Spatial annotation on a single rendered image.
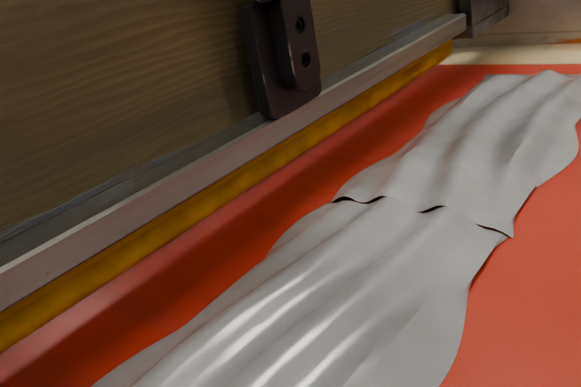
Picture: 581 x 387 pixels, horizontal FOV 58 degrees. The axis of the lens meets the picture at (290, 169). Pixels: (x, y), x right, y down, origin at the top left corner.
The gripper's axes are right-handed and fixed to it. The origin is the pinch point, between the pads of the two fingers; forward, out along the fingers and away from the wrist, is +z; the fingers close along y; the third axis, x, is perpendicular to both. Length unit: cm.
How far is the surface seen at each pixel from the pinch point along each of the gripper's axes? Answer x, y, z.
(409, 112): 10.5, 1.9, 5.9
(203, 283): -6.1, 2.7, 5.9
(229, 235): -3.4, 1.3, 5.9
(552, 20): 25.3, 5.6, 4.3
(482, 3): 20.1, 2.7, 1.9
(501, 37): 25.3, 2.1, 5.3
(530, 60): 21.0, 5.4, 5.9
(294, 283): -5.5, 6.2, 5.2
